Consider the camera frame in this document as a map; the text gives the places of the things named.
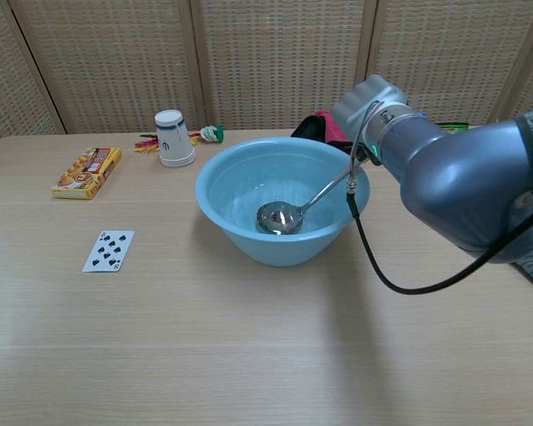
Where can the green snack packet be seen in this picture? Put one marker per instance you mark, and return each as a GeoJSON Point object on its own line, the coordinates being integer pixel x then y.
{"type": "Point", "coordinates": [455, 126]}

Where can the light blue plastic basin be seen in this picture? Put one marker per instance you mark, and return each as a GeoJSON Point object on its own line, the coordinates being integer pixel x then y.
{"type": "Point", "coordinates": [248, 186]}

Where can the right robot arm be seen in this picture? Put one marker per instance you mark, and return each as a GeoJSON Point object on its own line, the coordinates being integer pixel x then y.
{"type": "Point", "coordinates": [466, 177]}

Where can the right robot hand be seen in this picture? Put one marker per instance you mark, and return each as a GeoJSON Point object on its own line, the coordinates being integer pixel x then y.
{"type": "Point", "coordinates": [368, 104]}

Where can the red and black cloth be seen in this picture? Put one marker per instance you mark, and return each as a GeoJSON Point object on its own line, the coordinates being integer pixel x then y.
{"type": "Point", "coordinates": [313, 128]}

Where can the woven rattan folding screen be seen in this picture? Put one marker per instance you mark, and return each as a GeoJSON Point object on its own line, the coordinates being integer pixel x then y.
{"type": "Point", "coordinates": [266, 62]}

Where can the spades playing card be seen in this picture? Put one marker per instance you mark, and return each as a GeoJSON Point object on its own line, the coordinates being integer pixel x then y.
{"type": "Point", "coordinates": [108, 250]}

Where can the yellow food box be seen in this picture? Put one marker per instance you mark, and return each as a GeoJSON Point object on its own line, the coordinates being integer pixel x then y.
{"type": "Point", "coordinates": [87, 172]}

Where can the white paper cup stack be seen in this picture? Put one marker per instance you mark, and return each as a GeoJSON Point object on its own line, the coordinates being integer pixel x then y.
{"type": "Point", "coordinates": [174, 141]}

